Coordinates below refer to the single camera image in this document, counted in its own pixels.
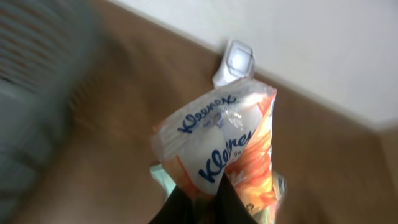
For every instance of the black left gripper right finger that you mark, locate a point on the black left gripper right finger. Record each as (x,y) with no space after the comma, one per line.
(229,209)

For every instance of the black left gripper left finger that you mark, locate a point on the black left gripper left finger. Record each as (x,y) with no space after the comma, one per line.
(176,210)

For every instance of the light teal wipes packet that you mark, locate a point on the light teal wipes packet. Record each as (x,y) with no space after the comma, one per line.
(266,216)

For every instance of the orange tissue pack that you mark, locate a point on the orange tissue pack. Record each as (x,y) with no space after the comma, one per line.
(227,131)

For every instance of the white barcode scanner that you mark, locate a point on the white barcode scanner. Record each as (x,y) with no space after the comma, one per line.
(238,62)

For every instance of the grey plastic lattice basket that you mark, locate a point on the grey plastic lattice basket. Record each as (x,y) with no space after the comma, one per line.
(46,49)

